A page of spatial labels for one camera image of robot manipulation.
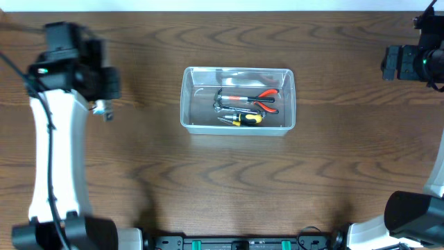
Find white blue screwdriver box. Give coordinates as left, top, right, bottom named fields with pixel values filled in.
left=92, top=99, right=114, bottom=122

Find red handled pliers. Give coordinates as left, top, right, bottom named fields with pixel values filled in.
left=253, top=89, right=279, bottom=114

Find small black orange hammer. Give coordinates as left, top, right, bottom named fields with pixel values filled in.
left=214, top=88, right=255, bottom=102

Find silver combination wrench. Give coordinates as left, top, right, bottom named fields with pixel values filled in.
left=213, top=103, right=266, bottom=117

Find slim yellow black screwdriver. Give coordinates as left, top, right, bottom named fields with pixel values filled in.
left=217, top=117, right=241, bottom=126

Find stubby yellow black screwdriver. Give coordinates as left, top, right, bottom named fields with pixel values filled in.
left=221, top=113, right=263, bottom=126

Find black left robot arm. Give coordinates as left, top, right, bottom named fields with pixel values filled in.
left=11, top=39, right=144, bottom=249

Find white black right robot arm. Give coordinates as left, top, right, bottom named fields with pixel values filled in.
left=332, top=45, right=443, bottom=249

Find clear plastic container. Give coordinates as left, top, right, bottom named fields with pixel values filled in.
left=180, top=67, right=296, bottom=136

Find black mounting rail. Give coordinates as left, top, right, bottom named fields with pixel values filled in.
left=142, top=226, right=349, bottom=250

